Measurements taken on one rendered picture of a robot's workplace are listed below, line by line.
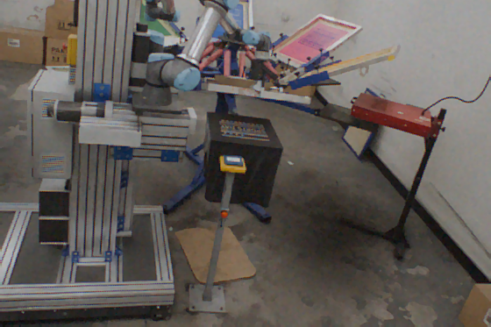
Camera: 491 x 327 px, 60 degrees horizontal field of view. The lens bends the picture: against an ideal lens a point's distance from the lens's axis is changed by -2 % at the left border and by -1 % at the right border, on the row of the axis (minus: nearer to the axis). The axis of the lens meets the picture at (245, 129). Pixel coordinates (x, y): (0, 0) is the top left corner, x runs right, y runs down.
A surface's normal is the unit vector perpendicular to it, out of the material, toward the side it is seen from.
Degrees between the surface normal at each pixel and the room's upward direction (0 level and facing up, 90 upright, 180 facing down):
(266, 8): 90
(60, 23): 90
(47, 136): 90
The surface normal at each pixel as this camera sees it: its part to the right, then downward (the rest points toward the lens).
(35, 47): 0.20, 0.39
